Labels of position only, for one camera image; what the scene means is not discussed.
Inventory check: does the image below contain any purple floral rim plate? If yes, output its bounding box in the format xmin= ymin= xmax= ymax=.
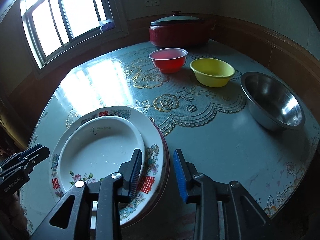
xmin=120 ymin=125 xmax=170 ymax=228

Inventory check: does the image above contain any stainless steel bowl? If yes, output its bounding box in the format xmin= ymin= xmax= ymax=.
xmin=241 ymin=72 xmax=305 ymax=132

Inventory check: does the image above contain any red pot with lid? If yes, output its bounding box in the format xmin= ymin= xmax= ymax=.
xmin=149 ymin=10 xmax=213 ymax=48

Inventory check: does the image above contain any wall power socket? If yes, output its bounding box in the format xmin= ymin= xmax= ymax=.
xmin=145 ymin=0 xmax=160 ymax=7

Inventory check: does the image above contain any yellow plastic bowl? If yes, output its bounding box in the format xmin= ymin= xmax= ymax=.
xmin=190 ymin=58 xmax=235 ymax=88

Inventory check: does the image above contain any blue white box on sill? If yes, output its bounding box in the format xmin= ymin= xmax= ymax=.
xmin=99 ymin=19 xmax=116 ymax=33

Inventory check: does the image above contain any left hand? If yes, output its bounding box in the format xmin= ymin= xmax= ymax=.
xmin=1 ymin=192 xmax=30 ymax=239

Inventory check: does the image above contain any red plastic bowl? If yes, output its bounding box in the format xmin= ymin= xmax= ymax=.
xmin=149 ymin=48 xmax=188 ymax=74

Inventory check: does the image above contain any white rose pattern plate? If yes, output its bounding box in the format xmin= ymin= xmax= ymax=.
xmin=57 ymin=116 xmax=145 ymax=193

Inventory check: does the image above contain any red character pattern plate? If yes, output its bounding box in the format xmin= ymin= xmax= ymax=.
xmin=49 ymin=106 xmax=170 ymax=227

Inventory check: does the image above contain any window with frame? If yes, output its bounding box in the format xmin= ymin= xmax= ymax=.
xmin=20 ymin=0 xmax=129 ymax=72

